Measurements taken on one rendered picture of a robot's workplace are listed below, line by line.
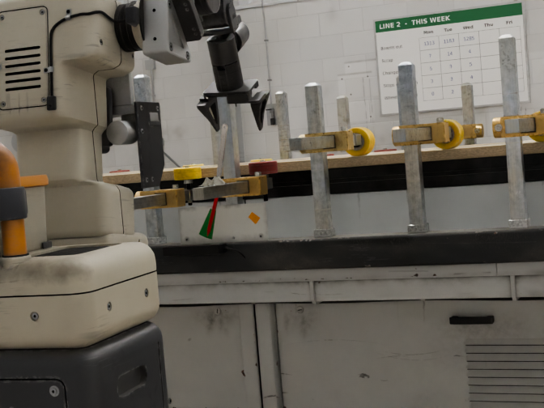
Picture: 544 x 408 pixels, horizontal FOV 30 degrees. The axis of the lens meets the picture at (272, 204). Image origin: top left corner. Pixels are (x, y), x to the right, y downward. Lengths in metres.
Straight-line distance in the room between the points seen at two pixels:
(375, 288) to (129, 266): 1.23
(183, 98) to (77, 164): 9.03
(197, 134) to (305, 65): 1.40
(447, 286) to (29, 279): 1.40
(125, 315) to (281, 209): 1.47
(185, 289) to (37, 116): 1.17
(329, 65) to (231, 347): 7.31
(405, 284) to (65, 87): 1.17
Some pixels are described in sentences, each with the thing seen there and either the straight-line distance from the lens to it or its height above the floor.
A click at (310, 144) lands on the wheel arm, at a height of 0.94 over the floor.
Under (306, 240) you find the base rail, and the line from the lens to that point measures 2.63.
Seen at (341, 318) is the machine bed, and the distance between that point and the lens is 2.92.
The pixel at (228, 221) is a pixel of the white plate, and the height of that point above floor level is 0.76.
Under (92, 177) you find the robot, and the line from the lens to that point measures 1.84.
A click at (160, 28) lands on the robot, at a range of 1.77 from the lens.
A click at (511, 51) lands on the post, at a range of 2.50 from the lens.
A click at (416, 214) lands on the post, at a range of 2.56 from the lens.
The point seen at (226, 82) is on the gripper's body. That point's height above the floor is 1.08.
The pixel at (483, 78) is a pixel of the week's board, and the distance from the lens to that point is 9.77.
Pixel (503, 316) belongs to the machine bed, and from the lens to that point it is 2.81.
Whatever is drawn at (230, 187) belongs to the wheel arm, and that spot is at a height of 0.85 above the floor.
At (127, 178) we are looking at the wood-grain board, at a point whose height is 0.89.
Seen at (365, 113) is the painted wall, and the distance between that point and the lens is 10.06.
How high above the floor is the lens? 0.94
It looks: 3 degrees down
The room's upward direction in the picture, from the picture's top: 5 degrees counter-clockwise
